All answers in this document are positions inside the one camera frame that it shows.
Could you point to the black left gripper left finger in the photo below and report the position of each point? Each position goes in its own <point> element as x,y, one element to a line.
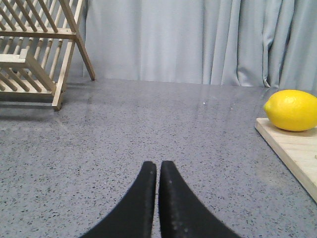
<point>132,217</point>

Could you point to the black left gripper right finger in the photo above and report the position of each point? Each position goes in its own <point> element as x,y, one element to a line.
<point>181,214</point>

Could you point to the wooden cutting board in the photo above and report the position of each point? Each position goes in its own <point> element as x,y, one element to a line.
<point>297,150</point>

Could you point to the yellow lemon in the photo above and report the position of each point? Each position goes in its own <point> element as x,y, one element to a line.
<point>292,110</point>

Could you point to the grey curtain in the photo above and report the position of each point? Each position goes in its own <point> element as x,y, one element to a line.
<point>260,43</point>

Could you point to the wooden dish drying rack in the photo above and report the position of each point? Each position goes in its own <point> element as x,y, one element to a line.
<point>37,42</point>

